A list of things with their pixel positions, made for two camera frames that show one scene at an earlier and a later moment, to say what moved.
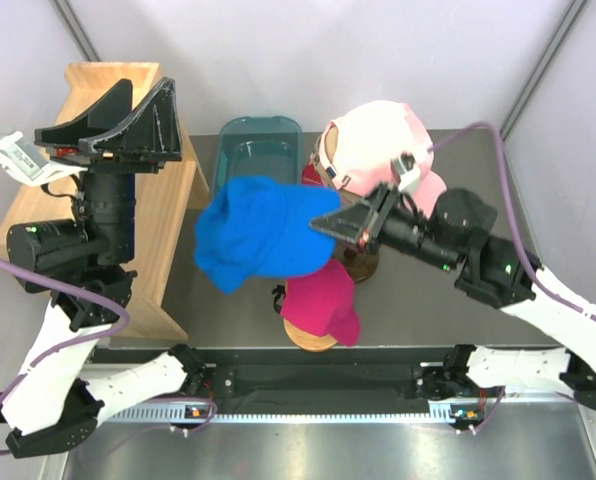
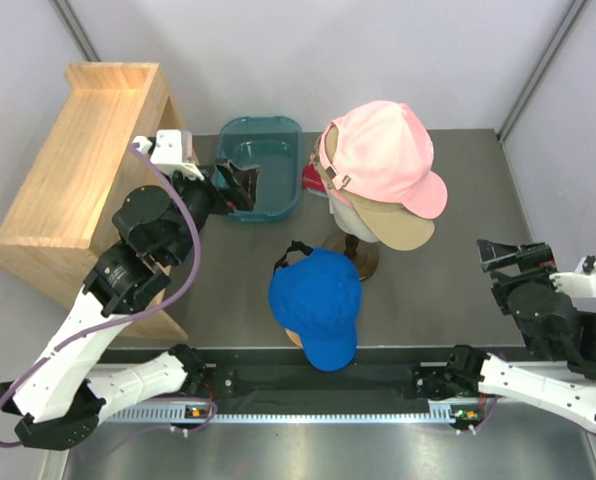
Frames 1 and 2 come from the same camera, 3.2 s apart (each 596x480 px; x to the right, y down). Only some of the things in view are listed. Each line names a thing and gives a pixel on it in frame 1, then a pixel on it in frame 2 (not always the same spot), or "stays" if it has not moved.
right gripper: x=349 y=223 to x=534 y=261
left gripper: x=144 y=143 to x=241 y=194
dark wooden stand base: x=361 y=265 stays
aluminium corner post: x=572 y=16 stays
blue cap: x=257 y=227 to x=318 y=294
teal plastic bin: x=270 y=146 stays
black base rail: x=317 y=382 stays
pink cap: x=369 y=138 stays
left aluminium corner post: x=73 y=30 stays
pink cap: x=347 y=161 to x=338 y=195
